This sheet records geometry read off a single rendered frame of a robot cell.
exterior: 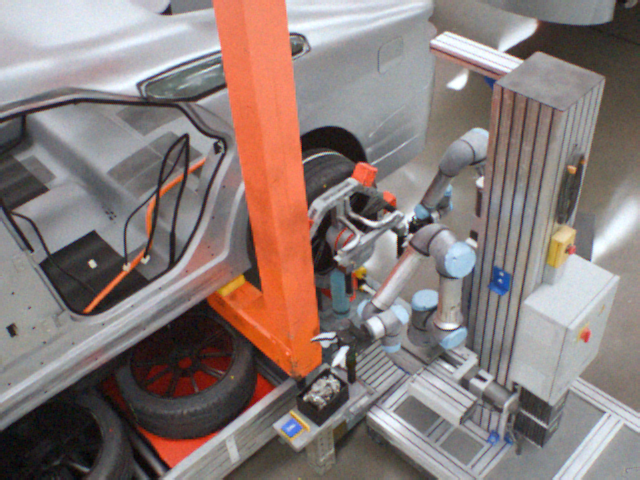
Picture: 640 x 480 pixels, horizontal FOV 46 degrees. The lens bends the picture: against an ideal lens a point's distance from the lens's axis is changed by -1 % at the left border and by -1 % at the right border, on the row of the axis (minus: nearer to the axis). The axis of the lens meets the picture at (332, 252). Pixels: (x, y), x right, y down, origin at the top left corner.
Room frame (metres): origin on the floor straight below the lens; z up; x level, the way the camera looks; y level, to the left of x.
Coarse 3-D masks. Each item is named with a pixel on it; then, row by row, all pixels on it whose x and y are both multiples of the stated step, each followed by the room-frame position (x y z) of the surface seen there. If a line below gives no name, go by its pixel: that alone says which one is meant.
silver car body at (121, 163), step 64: (0, 0) 2.91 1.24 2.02; (64, 0) 2.93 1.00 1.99; (128, 0) 2.97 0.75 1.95; (192, 0) 4.55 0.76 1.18; (320, 0) 3.16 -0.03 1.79; (384, 0) 3.31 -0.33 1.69; (0, 64) 2.39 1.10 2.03; (64, 64) 2.45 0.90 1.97; (128, 64) 2.53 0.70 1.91; (192, 64) 2.63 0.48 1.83; (320, 64) 2.93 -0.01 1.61; (384, 64) 3.17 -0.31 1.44; (0, 128) 3.66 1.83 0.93; (64, 128) 3.49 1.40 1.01; (128, 128) 3.40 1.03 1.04; (192, 128) 3.34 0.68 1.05; (384, 128) 3.17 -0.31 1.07; (0, 192) 3.24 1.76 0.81; (64, 192) 3.01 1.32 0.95; (128, 192) 2.92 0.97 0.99; (192, 192) 2.83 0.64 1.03; (0, 256) 1.97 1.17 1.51; (64, 256) 2.70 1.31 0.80; (128, 256) 2.68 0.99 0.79; (192, 256) 2.42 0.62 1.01; (0, 320) 1.89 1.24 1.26; (64, 320) 2.00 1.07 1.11; (128, 320) 2.16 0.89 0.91; (0, 384) 1.82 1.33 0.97; (64, 384) 1.94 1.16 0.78
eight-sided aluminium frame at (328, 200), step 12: (348, 180) 2.72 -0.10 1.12; (336, 192) 2.66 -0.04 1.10; (348, 192) 2.66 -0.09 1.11; (360, 192) 2.71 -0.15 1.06; (372, 192) 2.76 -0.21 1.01; (312, 204) 2.59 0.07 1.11; (324, 204) 2.57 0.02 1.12; (312, 216) 2.57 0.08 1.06; (372, 216) 2.81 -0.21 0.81; (312, 228) 2.51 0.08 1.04; (372, 228) 2.80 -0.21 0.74; (324, 276) 2.61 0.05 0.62; (324, 288) 2.53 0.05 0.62
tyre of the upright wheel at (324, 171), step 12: (324, 156) 2.86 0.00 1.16; (336, 156) 2.89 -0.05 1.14; (312, 168) 2.76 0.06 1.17; (324, 168) 2.76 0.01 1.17; (336, 168) 2.75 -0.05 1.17; (348, 168) 2.78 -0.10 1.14; (312, 180) 2.68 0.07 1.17; (324, 180) 2.68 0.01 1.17; (336, 180) 2.72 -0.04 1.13; (312, 192) 2.63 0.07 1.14; (252, 240) 2.63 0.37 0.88
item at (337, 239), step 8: (328, 232) 2.64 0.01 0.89; (336, 232) 2.61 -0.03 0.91; (344, 232) 2.60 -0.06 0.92; (352, 232) 2.59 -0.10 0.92; (360, 232) 2.59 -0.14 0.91; (328, 240) 2.62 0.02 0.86; (336, 240) 2.58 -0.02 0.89; (344, 240) 2.56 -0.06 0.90; (352, 240) 2.54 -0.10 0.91; (336, 248) 2.57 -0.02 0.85; (368, 248) 2.53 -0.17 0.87; (360, 256) 2.49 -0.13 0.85; (368, 256) 2.53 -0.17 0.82; (360, 264) 2.50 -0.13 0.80
